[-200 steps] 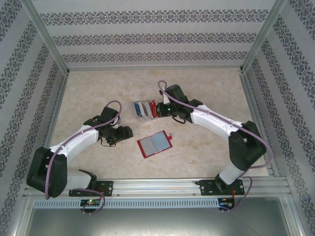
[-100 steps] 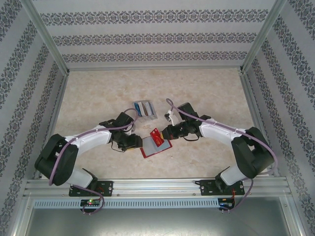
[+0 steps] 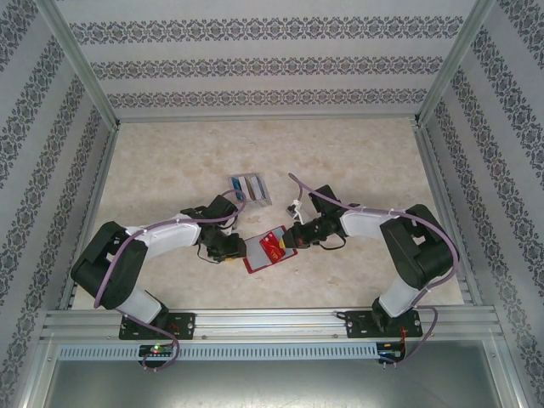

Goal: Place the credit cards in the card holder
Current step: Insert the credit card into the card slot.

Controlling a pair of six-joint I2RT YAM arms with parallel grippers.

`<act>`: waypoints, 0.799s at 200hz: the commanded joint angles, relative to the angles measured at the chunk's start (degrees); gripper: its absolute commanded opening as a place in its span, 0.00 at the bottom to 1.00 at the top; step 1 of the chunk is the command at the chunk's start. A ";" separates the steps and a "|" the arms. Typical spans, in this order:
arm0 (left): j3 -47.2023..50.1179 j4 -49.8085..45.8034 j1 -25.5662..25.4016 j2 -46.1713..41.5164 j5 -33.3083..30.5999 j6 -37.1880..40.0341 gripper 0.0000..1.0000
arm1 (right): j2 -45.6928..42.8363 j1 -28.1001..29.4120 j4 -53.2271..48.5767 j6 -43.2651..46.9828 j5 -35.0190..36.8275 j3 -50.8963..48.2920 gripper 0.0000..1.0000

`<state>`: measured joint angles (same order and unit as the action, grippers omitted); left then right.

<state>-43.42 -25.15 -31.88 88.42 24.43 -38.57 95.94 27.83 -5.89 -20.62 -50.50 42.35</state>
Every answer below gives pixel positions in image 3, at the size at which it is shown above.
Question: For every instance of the red card holder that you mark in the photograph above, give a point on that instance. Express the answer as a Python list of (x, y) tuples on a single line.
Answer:
[(255, 255)]

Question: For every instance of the red credit card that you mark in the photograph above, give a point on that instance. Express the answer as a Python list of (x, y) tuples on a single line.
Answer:
[(272, 248)]

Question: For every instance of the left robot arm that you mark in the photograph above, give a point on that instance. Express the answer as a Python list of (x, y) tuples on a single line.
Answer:
[(170, 240)]

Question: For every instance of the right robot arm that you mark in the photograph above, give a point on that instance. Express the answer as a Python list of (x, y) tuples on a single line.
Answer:
[(408, 242)]

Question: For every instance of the clear plastic card box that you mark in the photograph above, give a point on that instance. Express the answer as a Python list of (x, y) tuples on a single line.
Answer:
[(255, 195)]

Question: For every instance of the grey card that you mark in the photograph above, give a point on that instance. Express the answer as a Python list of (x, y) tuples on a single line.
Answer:
[(258, 189)]

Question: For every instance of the white card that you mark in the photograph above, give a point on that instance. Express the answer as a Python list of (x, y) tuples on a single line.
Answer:
[(245, 185)]

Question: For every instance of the blue card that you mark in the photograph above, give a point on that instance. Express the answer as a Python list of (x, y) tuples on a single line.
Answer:
[(234, 184)]

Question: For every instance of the left circuit board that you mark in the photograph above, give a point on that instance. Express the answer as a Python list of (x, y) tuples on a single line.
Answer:
[(157, 350)]

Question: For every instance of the circuit board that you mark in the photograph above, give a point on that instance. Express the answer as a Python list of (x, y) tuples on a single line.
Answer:
[(157, 350), (391, 355)]

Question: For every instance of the grey metal panel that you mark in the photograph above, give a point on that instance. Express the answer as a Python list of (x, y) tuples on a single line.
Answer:
[(272, 384)]

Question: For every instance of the right circuit board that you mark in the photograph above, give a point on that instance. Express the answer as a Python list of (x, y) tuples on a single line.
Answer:
[(391, 355)]

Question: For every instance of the aluminium mounting rail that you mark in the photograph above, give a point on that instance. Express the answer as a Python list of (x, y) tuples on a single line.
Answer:
[(272, 323)]

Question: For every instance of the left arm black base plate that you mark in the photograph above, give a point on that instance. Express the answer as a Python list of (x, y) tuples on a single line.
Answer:
[(187, 325)]

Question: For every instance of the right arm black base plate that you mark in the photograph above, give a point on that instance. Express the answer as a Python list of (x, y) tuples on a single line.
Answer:
[(357, 325)]

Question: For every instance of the left aluminium side rail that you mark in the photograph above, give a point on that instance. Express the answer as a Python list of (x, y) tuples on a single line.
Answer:
[(91, 212)]

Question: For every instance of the aluminium side rail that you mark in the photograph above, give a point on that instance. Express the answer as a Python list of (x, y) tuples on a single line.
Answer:
[(91, 212), (446, 204)]

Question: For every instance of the right aluminium side rail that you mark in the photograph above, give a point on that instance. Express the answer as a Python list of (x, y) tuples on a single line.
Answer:
[(446, 204)]

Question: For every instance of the right aluminium frame post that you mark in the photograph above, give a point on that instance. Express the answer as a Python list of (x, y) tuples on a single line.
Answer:
[(455, 59)]

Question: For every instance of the aluminium frame post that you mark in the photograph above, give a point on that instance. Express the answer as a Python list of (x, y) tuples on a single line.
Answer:
[(81, 64), (455, 59)]

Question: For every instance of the left aluminium frame post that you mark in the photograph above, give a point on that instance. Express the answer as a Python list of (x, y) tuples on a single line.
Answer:
[(81, 64)]

